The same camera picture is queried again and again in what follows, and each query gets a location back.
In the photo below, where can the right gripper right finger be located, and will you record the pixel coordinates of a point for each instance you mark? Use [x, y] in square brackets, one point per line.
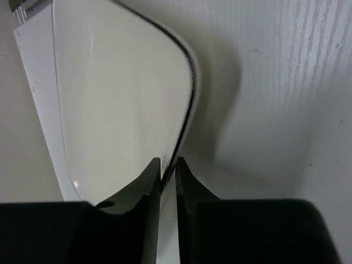
[212, 230]

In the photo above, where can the white rectangular plate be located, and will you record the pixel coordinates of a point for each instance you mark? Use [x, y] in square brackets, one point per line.
[126, 89]

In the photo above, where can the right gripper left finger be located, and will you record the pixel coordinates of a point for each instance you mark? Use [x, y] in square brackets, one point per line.
[121, 229]

